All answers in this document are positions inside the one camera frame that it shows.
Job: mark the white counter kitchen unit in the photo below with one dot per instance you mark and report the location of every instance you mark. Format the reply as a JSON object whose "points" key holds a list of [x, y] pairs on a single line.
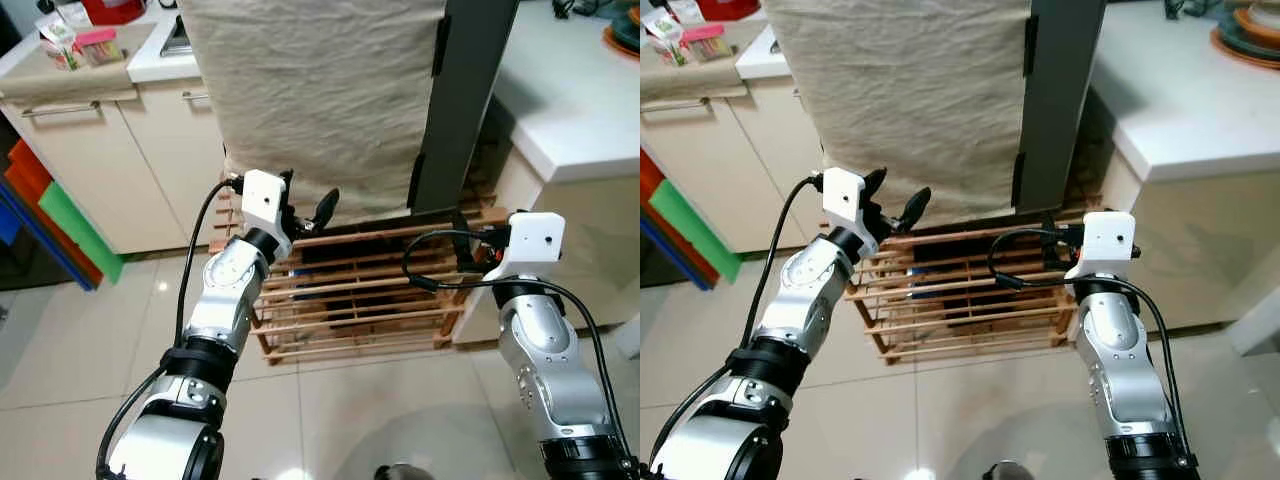
{"points": [[570, 90], [1170, 90]]}

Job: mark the pink-lidded clear container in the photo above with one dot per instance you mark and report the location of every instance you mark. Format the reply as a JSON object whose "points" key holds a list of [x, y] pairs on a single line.
{"points": [[98, 45], [705, 42]]}

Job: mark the beige counter cloth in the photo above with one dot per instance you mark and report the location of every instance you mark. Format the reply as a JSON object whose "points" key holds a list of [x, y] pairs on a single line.
{"points": [[670, 82], [30, 80]]}

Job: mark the cream base cabinet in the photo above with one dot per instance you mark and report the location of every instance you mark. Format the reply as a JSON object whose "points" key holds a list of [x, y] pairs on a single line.
{"points": [[90, 170], [720, 170]]}

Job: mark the white plastic packet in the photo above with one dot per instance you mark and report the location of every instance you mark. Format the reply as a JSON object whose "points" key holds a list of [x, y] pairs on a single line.
{"points": [[685, 10], [72, 12]]}

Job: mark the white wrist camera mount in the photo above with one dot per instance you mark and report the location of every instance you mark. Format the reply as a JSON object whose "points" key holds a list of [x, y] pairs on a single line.
{"points": [[1105, 240], [530, 240], [843, 200], [262, 205]]}

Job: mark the red kettle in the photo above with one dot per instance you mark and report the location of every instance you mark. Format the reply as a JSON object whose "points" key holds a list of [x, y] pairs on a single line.
{"points": [[112, 10], [728, 8]]}

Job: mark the orange plate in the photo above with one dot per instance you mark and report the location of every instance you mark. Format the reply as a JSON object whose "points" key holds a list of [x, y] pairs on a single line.
{"points": [[1240, 58], [622, 50]]}

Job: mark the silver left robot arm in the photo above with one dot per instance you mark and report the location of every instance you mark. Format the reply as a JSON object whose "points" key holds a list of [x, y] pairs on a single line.
{"points": [[800, 300], [225, 300]]}

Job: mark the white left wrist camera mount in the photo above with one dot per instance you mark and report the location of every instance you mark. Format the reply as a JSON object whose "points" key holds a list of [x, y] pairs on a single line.
{"points": [[843, 200], [262, 205]]}

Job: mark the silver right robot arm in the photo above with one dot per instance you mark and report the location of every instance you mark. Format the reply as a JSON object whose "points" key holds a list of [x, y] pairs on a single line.
{"points": [[545, 350], [1115, 350]]}

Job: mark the wooden slatted rack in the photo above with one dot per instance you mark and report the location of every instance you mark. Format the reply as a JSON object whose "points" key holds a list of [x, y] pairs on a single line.
{"points": [[960, 300], [350, 300]]}

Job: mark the white printed carton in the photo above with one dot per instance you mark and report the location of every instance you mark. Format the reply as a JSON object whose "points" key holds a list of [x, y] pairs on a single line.
{"points": [[665, 35], [58, 42]]}

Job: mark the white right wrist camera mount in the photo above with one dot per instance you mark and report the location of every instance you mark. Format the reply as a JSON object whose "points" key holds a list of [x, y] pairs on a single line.
{"points": [[1105, 240], [530, 240]]}

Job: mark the orange bowl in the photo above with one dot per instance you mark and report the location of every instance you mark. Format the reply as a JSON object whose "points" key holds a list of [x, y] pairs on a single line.
{"points": [[1262, 22]]}

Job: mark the steel sink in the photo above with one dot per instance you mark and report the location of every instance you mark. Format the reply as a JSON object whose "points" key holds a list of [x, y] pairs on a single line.
{"points": [[776, 42], [177, 38]]}

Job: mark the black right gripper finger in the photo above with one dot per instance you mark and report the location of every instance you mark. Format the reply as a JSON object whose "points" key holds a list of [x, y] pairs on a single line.
{"points": [[464, 245], [1050, 245]]}

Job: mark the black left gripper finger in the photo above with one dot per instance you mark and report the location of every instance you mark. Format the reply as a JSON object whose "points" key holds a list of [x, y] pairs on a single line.
{"points": [[326, 207], [915, 208], [289, 178], [876, 185]]}

